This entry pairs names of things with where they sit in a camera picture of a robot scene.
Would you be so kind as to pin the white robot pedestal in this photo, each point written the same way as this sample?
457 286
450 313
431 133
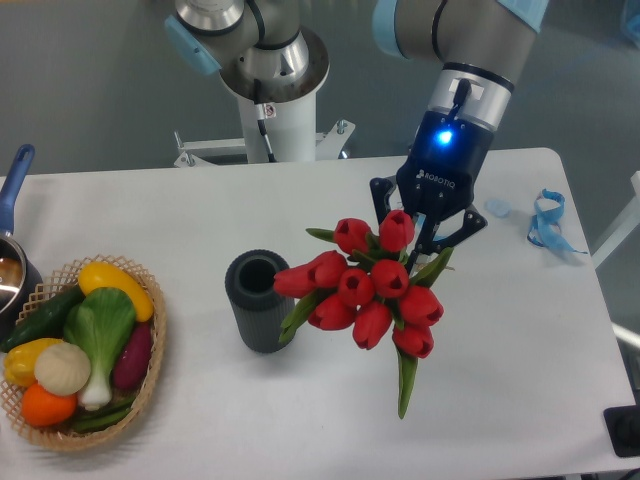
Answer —
271 132

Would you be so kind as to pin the black device at edge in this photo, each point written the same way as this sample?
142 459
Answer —
623 428

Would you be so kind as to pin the blue handled saucepan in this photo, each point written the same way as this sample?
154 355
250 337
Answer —
19 276

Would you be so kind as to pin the orange fruit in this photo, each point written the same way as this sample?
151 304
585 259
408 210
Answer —
40 408

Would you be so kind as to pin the dark green cucumber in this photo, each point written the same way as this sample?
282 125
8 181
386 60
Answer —
47 321

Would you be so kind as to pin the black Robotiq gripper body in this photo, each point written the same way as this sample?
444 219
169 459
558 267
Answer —
438 177

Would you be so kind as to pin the green bok choy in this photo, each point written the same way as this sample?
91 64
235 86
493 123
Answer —
100 326

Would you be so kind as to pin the blue tangled ribbon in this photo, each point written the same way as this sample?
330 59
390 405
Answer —
544 227

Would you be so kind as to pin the small blue cap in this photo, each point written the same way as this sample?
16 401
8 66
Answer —
498 208

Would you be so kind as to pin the cream white garlic bulb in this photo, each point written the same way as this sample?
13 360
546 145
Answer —
62 369

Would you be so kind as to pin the red tulip bouquet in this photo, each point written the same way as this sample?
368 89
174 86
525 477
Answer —
366 284

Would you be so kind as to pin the white frame at right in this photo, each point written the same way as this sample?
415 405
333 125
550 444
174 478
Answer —
620 228

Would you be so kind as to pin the woven wicker basket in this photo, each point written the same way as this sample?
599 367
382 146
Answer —
65 438

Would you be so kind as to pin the dark grey ribbed vase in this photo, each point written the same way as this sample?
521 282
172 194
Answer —
258 309

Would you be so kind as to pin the purple sweet potato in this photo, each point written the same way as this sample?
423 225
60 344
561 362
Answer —
131 367

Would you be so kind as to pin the green bean pods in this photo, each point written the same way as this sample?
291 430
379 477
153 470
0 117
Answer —
103 418

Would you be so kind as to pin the yellow bell pepper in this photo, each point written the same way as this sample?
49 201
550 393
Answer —
19 363

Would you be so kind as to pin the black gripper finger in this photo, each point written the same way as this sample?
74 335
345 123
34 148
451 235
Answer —
429 241
381 189

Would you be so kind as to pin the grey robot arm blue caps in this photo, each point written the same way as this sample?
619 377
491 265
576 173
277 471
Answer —
274 67

